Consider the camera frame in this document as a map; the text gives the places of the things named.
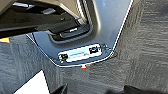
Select small orange base light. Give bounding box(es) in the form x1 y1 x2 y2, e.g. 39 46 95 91
80 65 88 70

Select grey robot torso limb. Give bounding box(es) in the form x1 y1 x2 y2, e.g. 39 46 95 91
0 0 101 43

